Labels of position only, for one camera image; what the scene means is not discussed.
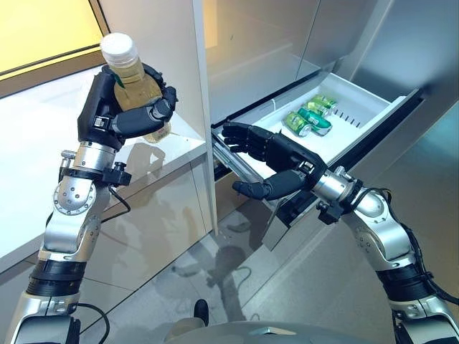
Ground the tea bottle with white cap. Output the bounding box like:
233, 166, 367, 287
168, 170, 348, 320
99, 32, 172, 143

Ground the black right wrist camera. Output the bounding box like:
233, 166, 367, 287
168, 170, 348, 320
317, 200, 345, 225

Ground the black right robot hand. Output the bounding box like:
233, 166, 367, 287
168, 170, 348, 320
221, 121, 328, 201

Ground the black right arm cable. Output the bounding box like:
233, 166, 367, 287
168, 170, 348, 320
353, 188, 459, 298

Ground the stainless steel fridge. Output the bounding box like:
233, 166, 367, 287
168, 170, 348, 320
193, 0, 424, 252

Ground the tall grey cabinet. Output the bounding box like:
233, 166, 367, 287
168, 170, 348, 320
336, 0, 459, 119

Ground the fridge drawer with white bin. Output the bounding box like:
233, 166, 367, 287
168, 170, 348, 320
211, 71, 424, 252

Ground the light green drink can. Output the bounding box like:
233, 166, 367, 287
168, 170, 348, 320
283, 110, 313, 137
311, 95, 339, 112
304, 100, 331, 118

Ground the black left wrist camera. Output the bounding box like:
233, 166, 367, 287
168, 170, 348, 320
103, 161, 132, 187

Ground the steel fridge drawer front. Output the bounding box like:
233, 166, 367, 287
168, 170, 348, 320
214, 171, 273, 237

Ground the white counter cabinet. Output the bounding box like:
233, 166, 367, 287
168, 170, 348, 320
0, 67, 216, 309

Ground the yellow lit window panel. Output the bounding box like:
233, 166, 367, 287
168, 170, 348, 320
0, 0, 108, 97

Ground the grey robot torso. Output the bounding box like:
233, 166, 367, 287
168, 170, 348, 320
163, 320, 363, 344

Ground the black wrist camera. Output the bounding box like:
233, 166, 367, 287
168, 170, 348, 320
103, 161, 132, 187
317, 200, 345, 225

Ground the robot left leg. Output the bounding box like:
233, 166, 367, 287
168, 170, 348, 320
163, 299, 211, 341

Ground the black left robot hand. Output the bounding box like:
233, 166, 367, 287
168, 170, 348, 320
77, 62, 179, 150

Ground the dark green drink can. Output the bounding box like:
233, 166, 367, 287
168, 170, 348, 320
296, 107, 333, 136

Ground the tall white side panel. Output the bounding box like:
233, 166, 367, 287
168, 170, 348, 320
98, 0, 219, 236

